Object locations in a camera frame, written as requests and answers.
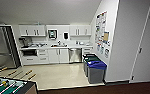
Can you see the stainless steel dishwasher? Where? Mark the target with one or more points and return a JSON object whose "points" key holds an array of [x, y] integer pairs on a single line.
{"points": [[75, 55]]}

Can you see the white drawer stack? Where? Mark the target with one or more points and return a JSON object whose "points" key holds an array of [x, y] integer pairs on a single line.
{"points": [[87, 50], [43, 56]]}

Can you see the black soap dispenser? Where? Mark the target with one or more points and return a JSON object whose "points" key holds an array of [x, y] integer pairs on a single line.
{"points": [[66, 35]]}

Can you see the black-lid trash bin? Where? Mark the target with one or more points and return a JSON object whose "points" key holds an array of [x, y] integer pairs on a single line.
{"points": [[89, 55]]}

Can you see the chrome faucet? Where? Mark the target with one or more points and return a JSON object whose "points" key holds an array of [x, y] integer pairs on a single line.
{"points": [[59, 43]]}

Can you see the steel sink basin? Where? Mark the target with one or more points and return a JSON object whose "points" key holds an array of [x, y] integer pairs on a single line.
{"points": [[59, 46]]}

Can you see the white double-door sink cabinet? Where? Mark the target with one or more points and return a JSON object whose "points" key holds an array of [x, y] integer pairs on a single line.
{"points": [[58, 56]]}

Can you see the steel paper towel dispenser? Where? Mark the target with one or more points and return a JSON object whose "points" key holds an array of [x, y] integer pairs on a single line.
{"points": [[52, 34]]}

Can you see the blue recycling bin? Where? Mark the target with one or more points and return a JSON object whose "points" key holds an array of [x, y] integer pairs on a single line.
{"points": [[96, 72]]}

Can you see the black microwave oven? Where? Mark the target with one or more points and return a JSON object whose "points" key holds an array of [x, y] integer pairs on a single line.
{"points": [[29, 52]]}

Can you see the white wide drawer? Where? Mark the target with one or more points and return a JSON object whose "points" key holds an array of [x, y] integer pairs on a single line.
{"points": [[29, 60]]}

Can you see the stainless steel refrigerator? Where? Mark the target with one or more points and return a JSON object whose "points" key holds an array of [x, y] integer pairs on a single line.
{"points": [[4, 48]]}

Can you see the white door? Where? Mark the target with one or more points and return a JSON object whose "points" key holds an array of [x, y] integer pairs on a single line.
{"points": [[147, 43]]}

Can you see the green foosball table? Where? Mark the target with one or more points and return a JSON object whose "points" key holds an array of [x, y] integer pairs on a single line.
{"points": [[7, 87]]}

